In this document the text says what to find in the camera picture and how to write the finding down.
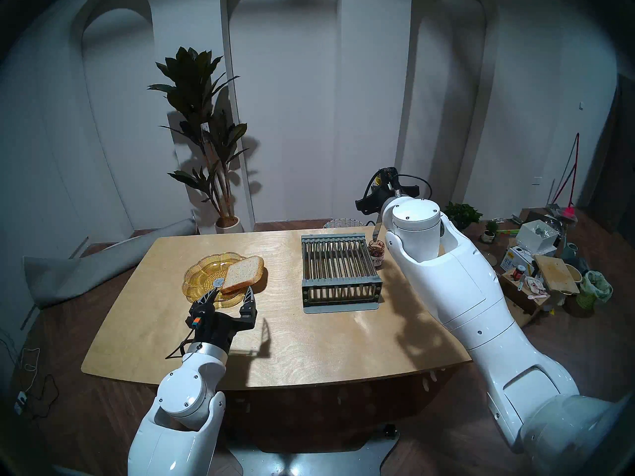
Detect wooden cutting board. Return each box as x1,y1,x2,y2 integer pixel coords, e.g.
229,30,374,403
534,255,580,296

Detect bushy small potted plant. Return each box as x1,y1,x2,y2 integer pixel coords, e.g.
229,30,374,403
443,201,483,231

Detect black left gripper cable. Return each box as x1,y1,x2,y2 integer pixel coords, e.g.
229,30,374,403
166,339,196,360

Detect amber glass flower plate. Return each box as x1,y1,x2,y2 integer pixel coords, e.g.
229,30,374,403
182,252,247,309

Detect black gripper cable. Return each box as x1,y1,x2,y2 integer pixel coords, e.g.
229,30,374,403
166,339,196,360
396,174,432,199

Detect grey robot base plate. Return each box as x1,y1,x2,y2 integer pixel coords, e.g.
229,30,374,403
228,423,400,476

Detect tall potted plant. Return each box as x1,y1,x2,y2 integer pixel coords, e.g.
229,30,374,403
147,47,249,234

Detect grey dish drying rack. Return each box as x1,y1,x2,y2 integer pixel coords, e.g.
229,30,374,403
301,233,383,314

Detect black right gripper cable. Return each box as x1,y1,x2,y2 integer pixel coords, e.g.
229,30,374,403
396,174,432,199

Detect white kitchen appliance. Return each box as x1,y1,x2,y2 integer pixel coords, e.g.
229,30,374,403
515,220,558,256

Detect green mesh bag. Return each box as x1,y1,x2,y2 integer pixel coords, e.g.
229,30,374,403
575,271,614,310

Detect white floor cable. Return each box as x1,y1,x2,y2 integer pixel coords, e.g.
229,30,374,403
17,347,41,394

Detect slice of bread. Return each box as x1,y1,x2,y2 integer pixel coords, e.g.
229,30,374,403
220,255,265,296

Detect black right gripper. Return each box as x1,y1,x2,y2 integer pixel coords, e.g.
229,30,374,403
355,168,432,214

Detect white cardboard box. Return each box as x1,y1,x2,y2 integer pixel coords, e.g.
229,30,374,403
500,246,536,275

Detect red handled broom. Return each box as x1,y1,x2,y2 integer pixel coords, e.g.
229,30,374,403
546,133,580,223

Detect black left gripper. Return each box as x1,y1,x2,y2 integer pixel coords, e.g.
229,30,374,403
187,285,258,355

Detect low wooden stool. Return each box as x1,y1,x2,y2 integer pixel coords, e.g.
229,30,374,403
499,268,551,327

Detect yellow handled butter knife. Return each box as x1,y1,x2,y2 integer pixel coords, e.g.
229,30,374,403
373,174,385,243

